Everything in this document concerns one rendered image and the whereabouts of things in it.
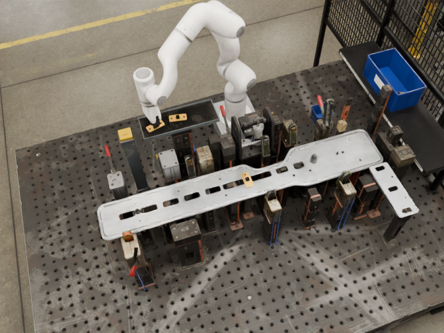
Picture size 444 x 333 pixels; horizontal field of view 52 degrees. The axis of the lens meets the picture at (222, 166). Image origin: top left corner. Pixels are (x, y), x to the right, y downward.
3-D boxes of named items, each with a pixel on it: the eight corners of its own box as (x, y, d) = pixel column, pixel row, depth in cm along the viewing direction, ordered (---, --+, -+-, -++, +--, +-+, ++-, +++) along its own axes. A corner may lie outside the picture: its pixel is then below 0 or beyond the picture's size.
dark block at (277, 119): (269, 173, 253) (274, 125, 218) (264, 163, 256) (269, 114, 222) (277, 170, 253) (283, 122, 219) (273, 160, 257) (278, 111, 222)
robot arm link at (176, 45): (207, 53, 187) (162, 111, 192) (182, 34, 194) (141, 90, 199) (196, 43, 179) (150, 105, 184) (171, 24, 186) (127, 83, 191)
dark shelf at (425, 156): (423, 176, 213) (425, 172, 211) (337, 52, 262) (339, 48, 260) (464, 163, 217) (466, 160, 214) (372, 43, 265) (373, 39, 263)
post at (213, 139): (213, 187, 248) (210, 143, 215) (211, 180, 251) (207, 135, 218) (222, 185, 249) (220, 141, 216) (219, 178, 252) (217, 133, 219)
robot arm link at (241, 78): (236, 82, 253) (236, 51, 233) (259, 101, 246) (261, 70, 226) (219, 94, 249) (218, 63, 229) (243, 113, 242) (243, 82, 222)
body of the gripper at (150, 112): (135, 95, 200) (140, 112, 209) (147, 110, 195) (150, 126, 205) (150, 88, 202) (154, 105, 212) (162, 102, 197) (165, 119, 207)
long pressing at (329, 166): (104, 248, 199) (102, 246, 197) (95, 205, 211) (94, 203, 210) (386, 162, 220) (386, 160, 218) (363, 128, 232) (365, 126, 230)
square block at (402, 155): (381, 199, 241) (401, 160, 211) (374, 187, 245) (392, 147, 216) (394, 195, 242) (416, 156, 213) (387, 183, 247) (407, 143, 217)
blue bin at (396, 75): (390, 113, 232) (398, 95, 221) (361, 73, 248) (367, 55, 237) (418, 104, 234) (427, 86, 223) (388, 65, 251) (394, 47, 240)
